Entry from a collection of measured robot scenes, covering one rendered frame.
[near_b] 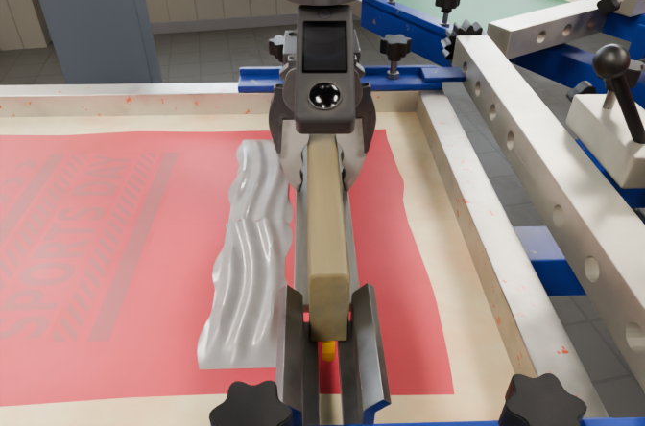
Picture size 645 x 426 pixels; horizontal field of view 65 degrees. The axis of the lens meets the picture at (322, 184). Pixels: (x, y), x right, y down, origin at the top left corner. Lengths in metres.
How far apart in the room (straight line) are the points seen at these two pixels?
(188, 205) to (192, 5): 3.51
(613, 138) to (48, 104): 0.73
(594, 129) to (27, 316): 0.57
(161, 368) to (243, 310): 0.08
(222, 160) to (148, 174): 0.09
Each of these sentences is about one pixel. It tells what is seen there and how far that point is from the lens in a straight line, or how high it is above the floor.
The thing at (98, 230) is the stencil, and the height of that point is 0.96.
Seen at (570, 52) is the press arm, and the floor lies 0.93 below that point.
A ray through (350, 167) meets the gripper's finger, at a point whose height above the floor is 1.03.
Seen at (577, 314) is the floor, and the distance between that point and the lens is 1.90.
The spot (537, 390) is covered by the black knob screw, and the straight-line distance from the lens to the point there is 0.33.
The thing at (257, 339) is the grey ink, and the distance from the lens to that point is 0.45.
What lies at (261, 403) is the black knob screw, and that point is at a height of 1.06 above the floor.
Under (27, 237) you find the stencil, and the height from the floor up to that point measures 0.96.
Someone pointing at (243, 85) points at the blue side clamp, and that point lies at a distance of 0.76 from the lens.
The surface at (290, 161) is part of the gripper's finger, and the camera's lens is 0.50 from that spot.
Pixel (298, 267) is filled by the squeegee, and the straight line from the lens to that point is 0.45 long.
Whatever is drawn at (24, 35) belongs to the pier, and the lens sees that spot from 4.17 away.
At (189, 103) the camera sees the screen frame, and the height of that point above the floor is 0.98.
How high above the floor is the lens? 1.32
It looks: 36 degrees down
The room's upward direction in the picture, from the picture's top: straight up
